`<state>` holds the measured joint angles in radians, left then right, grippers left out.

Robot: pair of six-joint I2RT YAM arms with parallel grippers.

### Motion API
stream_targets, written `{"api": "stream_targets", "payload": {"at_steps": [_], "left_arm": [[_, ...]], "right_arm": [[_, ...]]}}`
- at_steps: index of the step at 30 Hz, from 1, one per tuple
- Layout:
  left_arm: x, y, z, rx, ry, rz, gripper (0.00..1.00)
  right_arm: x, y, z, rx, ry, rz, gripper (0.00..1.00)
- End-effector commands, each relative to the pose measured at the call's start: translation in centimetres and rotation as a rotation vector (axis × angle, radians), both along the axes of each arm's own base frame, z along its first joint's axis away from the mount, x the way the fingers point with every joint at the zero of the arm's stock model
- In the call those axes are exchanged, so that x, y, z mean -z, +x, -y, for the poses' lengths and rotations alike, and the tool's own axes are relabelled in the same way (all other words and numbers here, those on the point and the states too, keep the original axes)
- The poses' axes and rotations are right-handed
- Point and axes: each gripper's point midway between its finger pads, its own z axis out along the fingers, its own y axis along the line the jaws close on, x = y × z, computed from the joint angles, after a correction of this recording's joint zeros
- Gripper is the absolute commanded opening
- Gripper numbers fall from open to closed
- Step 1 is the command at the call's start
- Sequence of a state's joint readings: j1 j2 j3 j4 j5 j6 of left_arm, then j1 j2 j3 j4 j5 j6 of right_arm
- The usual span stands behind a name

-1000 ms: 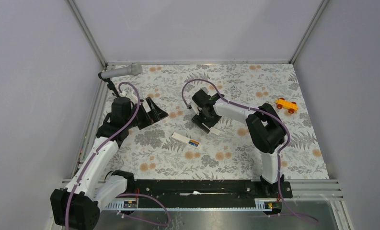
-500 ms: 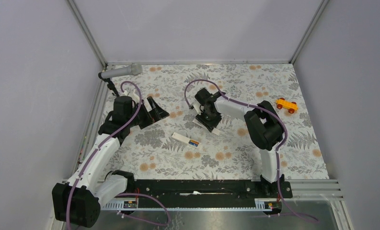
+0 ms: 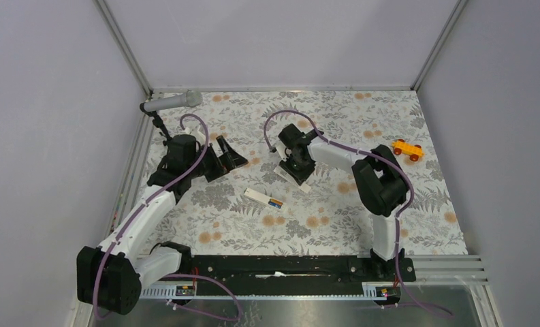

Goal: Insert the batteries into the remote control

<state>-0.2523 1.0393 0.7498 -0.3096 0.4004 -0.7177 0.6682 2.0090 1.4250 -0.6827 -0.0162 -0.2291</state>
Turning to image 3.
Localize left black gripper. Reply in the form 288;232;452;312
187;136;247;182

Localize white remote control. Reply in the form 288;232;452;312
244;188;285;211

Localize blue battery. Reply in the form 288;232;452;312
270;201;283;208

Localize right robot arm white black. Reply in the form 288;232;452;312
276;124;411;281

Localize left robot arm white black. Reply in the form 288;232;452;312
76;134;248;315

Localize floral patterned table mat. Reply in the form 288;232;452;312
140;91;468;255

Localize grey microphone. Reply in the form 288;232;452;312
140;90;203;113

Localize yellow toy car red wheels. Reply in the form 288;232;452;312
392;139;425;162

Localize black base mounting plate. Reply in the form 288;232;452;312
179;254;417;296

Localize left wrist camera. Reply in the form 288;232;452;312
183;125;208;144

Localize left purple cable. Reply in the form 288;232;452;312
91;113;210;322

